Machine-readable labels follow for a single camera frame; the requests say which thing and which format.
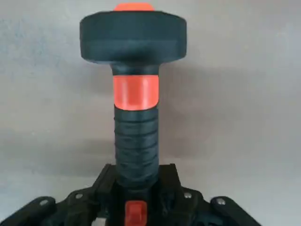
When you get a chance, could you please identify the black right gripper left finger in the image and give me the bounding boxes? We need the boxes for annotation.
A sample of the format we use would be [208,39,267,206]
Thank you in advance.
[2,163,127,226]

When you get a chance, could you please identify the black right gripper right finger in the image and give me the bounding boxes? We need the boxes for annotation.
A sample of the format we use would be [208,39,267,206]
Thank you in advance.
[147,163,261,226]

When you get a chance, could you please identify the black orange barcode scanner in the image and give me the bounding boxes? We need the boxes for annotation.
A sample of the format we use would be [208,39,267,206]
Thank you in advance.
[79,2,188,226]

